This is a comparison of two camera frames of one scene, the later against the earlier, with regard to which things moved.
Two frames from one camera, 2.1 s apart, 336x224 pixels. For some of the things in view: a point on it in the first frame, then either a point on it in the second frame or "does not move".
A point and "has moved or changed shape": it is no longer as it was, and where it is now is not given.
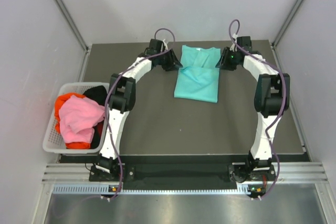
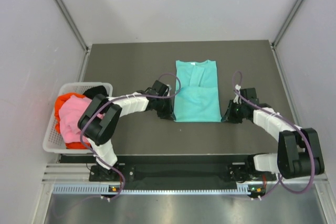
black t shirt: x=98 y=93 does not move
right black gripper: x=223 y=63 to x=228 y=116
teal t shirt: x=198 y=78 has moved or changed shape
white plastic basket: x=52 y=142 does not move
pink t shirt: x=77 y=115 does not move
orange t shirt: x=58 y=103 does not move
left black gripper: x=172 y=60 to x=168 y=114
